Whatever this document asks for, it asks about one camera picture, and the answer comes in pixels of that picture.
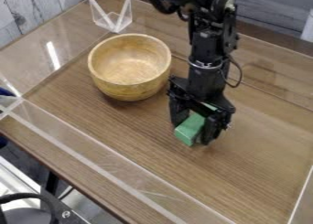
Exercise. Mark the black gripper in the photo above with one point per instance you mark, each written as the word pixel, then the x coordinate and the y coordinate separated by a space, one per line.
pixel 203 87

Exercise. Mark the clear acrylic front wall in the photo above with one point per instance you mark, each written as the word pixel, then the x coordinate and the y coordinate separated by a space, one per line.
pixel 114 149

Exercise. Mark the light wooden bowl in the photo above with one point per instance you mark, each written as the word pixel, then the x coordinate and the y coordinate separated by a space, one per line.
pixel 130 66

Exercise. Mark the black table leg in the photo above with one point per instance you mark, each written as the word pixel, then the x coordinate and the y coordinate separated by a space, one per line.
pixel 53 183

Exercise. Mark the black metal base plate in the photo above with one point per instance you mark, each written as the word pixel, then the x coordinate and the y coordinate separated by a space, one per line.
pixel 66 214

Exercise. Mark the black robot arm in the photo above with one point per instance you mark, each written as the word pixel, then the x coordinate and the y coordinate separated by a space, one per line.
pixel 212 30

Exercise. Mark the green rectangular block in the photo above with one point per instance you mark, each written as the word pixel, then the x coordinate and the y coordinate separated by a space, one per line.
pixel 188 132

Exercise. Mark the clear acrylic corner bracket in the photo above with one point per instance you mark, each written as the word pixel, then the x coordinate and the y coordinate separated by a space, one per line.
pixel 113 21

